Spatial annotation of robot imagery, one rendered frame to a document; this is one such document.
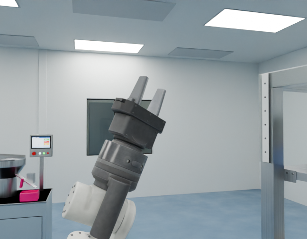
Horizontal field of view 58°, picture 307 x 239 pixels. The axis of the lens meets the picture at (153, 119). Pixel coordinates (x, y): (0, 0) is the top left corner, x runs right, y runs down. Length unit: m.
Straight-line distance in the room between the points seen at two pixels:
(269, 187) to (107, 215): 0.80
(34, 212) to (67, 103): 2.99
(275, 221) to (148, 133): 0.77
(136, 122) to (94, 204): 0.16
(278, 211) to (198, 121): 4.99
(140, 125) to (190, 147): 5.52
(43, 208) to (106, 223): 2.49
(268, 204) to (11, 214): 2.38
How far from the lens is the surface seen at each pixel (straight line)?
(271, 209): 1.18
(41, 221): 2.99
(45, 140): 3.23
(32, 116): 5.62
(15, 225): 3.03
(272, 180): 1.15
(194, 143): 6.05
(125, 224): 0.52
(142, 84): 0.53
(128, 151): 0.49
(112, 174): 0.49
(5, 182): 3.19
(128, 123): 0.49
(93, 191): 0.50
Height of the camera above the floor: 1.50
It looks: 1 degrees up
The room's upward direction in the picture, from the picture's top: straight up
